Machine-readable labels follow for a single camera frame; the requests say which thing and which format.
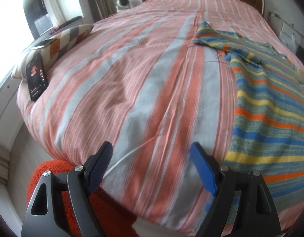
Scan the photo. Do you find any striped knit sweater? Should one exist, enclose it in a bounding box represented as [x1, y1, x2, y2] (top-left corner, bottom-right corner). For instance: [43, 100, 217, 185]
[193, 22, 304, 211]

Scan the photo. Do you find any orange fluffy sleeve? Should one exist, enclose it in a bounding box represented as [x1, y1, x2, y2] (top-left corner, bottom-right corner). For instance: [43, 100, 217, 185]
[21, 157, 137, 236]

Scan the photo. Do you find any white window side cabinet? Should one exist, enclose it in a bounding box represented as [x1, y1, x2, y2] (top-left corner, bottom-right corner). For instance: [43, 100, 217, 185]
[0, 74, 23, 151]

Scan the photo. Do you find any black smartphone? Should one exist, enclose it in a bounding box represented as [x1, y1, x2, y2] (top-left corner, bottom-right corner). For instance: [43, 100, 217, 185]
[26, 54, 49, 102]

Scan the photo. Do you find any pink striped bed cover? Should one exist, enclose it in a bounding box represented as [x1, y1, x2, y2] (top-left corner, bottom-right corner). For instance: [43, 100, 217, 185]
[17, 0, 304, 235]

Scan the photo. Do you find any silver smartphone on pillow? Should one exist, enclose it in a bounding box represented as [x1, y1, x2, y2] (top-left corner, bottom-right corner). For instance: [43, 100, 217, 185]
[30, 39, 54, 50]

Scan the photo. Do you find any striped chevron pillow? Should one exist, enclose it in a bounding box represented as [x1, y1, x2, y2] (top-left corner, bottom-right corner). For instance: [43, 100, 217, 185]
[11, 24, 94, 80]

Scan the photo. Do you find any white plastic bag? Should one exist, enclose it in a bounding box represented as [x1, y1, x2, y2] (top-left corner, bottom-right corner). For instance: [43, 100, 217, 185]
[279, 31, 297, 54]

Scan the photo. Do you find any white desk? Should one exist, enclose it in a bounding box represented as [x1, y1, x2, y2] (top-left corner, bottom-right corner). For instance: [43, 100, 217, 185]
[268, 12, 304, 49]

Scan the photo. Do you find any white round fan heater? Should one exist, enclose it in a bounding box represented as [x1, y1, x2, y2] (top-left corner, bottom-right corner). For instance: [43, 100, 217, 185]
[116, 0, 131, 13]

